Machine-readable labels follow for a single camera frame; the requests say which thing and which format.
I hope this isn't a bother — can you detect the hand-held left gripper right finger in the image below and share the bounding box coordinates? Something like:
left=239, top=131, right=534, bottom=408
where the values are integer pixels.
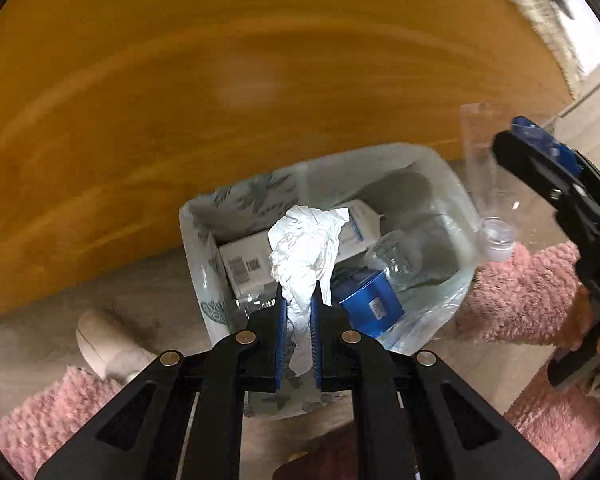
left=310, top=280, right=563, bottom=480

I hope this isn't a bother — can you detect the person's right hand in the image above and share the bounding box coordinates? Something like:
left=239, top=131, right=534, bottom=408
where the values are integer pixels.
left=562, top=290, right=595, bottom=352

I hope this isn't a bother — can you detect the white tissue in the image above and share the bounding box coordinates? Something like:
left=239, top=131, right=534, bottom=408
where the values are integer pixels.
left=268, top=205, right=351, bottom=377

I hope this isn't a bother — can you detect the white cardboard box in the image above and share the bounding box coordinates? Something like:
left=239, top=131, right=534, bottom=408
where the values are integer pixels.
left=218, top=199, right=384, bottom=302

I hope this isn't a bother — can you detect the clear plastic bottle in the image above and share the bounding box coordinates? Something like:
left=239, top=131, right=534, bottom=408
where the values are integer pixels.
left=362, top=212, right=462, bottom=294
left=460, top=102, right=557, bottom=264

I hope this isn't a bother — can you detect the dark blue printed box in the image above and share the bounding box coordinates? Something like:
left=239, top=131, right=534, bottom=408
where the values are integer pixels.
left=330, top=269, right=406, bottom=339

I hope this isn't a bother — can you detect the wooden bed with checked cover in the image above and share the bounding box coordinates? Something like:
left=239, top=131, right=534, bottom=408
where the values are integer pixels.
left=472, top=0, right=588, bottom=91

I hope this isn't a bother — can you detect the trash bin with plastic bag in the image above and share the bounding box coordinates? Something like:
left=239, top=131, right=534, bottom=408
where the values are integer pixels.
left=179, top=142, right=483, bottom=418

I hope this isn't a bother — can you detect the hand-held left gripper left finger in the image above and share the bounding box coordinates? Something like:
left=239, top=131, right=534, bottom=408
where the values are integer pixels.
left=35, top=282, right=288, bottom=480

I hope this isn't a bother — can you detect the white trash bin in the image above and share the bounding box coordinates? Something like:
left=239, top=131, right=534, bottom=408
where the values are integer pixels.
left=180, top=142, right=483, bottom=418

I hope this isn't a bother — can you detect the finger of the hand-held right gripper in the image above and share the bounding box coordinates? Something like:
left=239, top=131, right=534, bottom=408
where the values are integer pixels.
left=492, top=131, right=576, bottom=201
left=511, top=116, right=581, bottom=176

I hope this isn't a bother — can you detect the wooden bed frame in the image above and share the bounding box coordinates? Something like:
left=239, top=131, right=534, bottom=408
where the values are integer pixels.
left=0, top=0, right=577, bottom=323

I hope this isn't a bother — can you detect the white fluffy slipper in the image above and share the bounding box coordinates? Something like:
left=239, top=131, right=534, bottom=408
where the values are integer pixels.
left=76, top=309, right=159, bottom=382

